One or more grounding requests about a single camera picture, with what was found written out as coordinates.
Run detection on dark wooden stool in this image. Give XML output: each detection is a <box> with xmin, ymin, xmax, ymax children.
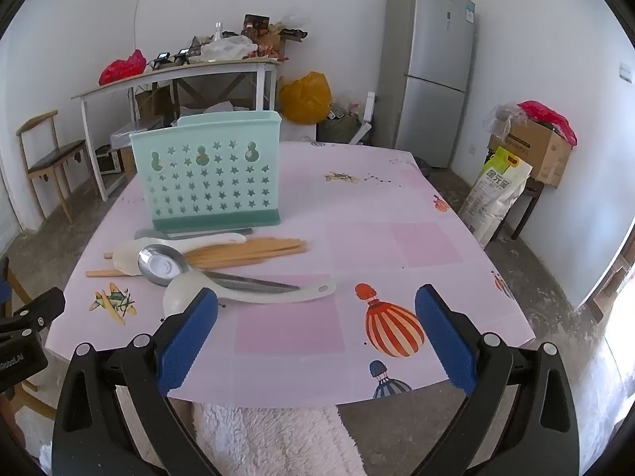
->
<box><xmin>510</xmin><ymin>177</ymin><xmax>547</xmax><ymax>242</ymax></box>

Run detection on white box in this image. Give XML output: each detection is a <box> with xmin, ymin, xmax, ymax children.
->
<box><xmin>282</xmin><ymin>121</ymin><xmax>319</xmax><ymax>143</ymax></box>

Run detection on large cardboard box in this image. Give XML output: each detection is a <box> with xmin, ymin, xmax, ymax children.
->
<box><xmin>488</xmin><ymin>118</ymin><xmax>574</xmax><ymax>190</ymax></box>

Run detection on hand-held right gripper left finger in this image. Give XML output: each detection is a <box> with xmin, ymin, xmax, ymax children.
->
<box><xmin>52</xmin><ymin>286</ymin><xmax>219</xmax><ymax>476</ymax></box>

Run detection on wall cable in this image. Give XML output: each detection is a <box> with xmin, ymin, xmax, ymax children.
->
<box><xmin>133</xmin><ymin>0</ymin><xmax>148</xmax><ymax>51</ymax></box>

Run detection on red plastic bag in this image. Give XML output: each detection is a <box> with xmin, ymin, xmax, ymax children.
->
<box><xmin>98</xmin><ymin>49</ymin><xmax>148</xmax><ymax>86</ymax></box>

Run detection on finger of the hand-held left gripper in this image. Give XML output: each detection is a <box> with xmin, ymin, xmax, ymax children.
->
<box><xmin>0</xmin><ymin>288</ymin><xmax>67</xmax><ymax>333</ymax></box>

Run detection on white fleece garment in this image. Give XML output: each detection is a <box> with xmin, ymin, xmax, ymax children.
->
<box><xmin>191</xmin><ymin>401</ymin><xmax>366</xmax><ymax>476</ymax></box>

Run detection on large metal spoon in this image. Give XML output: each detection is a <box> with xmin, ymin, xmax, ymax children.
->
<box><xmin>137</xmin><ymin>244</ymin><xmax>301</xmax><ymax>293</ymax></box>

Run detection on yellow plastic bag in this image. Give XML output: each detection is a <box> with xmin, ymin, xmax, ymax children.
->
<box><xmin>278</xmin><ymin>71</ymin><xmax>333</xmax><ymax>125</ymax></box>

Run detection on white and green rice bag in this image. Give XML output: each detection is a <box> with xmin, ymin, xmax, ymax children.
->
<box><xmin>457</xmin><ymin>146</ymin><xmax>533</xmax><ymax>249</ymax></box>

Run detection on white side table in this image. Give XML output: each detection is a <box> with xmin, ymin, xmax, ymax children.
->
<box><xmin>71</xmin><ymin>56</ymin><xmax>283</xmax><ymax>202</ymax></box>

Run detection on clear plastic bag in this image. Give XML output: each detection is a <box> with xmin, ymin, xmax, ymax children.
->
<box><xmin>483</xmin><ymin>102</ymin><xmax>527</xmax><ymax>140</ymax></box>

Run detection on white rice paddle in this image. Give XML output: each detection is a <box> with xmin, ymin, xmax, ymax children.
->
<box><xmin>162</xmin><ymin>271</ymin><xmax>337</xmax><ymax>321</ymax></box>
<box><xmin>112</xmin><ymin>232</ymin><xmax>248</xmax><ymax>277</ymax></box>

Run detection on black devices on table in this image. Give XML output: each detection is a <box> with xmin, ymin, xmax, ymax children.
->
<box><xmin>153</xmin><ymin>48</ymin><xmax>192</xmax><ymax>68</ymax></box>

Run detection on pile of boxes and packets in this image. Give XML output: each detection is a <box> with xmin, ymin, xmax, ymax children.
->
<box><xmin>242</xmin><ymin>12</ymin><xmax>309</xmax><ymax>58</ymax></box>

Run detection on white plastic bag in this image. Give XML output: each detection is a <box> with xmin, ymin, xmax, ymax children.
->
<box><xmin>200</xmin><ymin>35</ymin><xmax>259</xmax><ymax>61</ymax></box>

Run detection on green sack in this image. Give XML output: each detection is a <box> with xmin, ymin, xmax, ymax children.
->
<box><xmin>317</xmin><ymin>111</ymin><xmax>363</xmax><ymax>145</ymax></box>

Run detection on white microwave oven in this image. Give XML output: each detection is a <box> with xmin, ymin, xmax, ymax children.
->
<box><xmin>94</xmin><ymin>144</ymin><xmax>125</xmax><ymax>175</ymax></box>

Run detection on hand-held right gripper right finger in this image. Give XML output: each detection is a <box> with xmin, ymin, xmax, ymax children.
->
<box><xmin>412</xmin><ymin>284</ymin><xmax>581</xmax><ymax>476</ymax></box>

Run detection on silver refrigerator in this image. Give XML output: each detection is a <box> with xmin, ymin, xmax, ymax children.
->
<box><xmin>372</xmin><ymin>0</ymin><xmax>478</xmax><ymax>169</ymax></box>

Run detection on bundle of wooden chopsticks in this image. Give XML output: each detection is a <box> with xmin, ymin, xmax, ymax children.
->
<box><xmin>85</xmin><ymin>237</ymin><xmax>309</xmax><ymax>279</ymax></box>

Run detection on green star-cutout utensil holder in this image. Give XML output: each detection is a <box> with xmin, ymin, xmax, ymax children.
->
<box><xmin>129</xmin><ymin>111</ymin><xmax>283</xmax><ymax>235</ymax></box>

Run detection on red bag on box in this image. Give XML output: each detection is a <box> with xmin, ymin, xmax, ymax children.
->
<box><xmin>517</xmin><ymin>100</ymin><xmax>578</xmax><ymax>148</ymax></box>

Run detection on brown cardboard box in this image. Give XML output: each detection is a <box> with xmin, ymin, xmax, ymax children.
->
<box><xmin>134</xmin><ymin>86</ymin><xmax>175</xmax><ymax>121</ymax></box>

